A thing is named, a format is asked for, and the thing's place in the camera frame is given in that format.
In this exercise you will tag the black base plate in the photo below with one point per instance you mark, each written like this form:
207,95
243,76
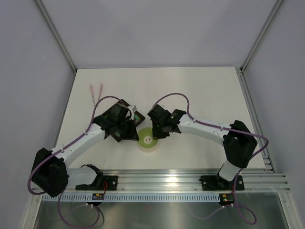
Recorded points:
216,183
109,183

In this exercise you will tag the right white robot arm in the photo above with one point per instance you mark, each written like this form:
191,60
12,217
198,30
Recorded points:
236,139

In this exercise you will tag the black teal lunch tray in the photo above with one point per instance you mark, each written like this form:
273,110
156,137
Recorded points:
138,117

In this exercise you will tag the white slotted cable duct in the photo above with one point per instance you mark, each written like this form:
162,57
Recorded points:
136,197

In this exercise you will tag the aluminium mounting rail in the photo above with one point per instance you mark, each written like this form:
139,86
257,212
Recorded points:
187,180

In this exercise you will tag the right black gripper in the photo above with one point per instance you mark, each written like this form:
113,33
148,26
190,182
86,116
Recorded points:
156,134

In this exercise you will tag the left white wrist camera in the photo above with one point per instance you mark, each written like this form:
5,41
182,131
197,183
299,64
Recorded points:
132,109

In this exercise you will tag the left aluminium frame post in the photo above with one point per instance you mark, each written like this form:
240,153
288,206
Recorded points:
55,34

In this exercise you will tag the right aluminium frame post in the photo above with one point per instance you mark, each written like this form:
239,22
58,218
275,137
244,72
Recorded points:
262,33

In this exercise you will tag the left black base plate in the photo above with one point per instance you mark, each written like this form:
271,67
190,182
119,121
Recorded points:
109,183

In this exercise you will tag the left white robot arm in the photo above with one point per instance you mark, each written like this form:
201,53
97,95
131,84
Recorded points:
51,168

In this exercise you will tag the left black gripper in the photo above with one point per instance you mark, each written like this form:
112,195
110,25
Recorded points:
132,135

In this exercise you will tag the aluminium frame post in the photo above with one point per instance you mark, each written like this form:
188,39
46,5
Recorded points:
55,34
262,33

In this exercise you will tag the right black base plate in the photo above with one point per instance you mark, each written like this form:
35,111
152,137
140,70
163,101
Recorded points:
216,183

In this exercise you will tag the steel round bowl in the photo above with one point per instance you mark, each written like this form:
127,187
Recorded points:
150,149

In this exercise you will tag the green round lid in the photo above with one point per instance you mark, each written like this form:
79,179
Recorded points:
146,139

